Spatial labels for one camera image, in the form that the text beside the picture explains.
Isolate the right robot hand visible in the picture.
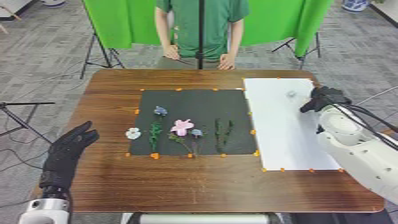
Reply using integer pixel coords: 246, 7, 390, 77
298, 85, 353, 114

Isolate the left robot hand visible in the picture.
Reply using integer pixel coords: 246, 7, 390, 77
36, 120, 100, 197

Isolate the green sprig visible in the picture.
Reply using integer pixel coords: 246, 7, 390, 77
212, 118, 235, 153

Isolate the dark mat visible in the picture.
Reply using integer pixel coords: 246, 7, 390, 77
125, 89, 260, 158

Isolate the person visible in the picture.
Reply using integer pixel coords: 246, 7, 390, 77
152, 0, 251, 72

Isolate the white sheet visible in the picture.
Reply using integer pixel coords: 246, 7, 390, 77
241, 77, 346, 173

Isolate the white flower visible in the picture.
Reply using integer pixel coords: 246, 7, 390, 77
124, 127, 143, 141

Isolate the black folding stand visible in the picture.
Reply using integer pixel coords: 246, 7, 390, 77
0, 101, 56, 145

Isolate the black tripod stand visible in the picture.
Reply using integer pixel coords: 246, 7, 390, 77
269, 31, 324, 71
77, 31, 127, 80

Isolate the pink flower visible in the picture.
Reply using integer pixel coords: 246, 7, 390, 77
166, 118, 196, 155

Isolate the small blue flower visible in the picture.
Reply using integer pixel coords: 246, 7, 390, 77
187, 128, 205, 156

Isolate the blue and white vase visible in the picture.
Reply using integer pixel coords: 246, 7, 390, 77
340, 0, 372, 14
40, 0, 67, 9

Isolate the black stand pole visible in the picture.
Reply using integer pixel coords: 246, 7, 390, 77
195, 0, 207, 70

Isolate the pale grey bar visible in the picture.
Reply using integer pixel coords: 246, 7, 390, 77
120, 213, 287, 224

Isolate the black cable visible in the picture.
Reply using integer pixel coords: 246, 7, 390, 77
331, 101, 398, 152

